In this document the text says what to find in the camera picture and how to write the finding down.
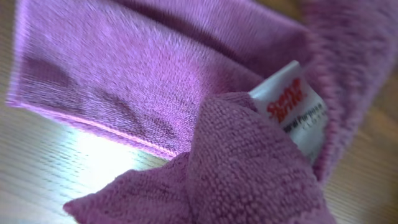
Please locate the purple cloth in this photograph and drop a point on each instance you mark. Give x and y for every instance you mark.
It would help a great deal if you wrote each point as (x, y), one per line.
(173, 78)

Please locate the white cloth brand label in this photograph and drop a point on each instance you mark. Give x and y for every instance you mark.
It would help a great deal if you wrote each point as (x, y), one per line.
(287, 99)

